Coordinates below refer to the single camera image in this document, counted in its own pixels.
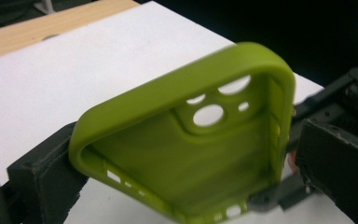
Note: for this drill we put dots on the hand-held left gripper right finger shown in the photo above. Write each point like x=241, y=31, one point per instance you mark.
x=341, y=168

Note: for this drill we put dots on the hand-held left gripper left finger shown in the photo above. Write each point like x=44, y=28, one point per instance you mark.
x=43, y=183

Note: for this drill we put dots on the green cartoon phone case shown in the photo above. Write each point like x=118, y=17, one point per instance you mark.
x=167, y=161

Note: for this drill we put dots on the white table mat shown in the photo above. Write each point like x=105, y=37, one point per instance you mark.
x=74, y=77

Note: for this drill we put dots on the white desk frame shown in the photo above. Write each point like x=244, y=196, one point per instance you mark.
x=45, y=5

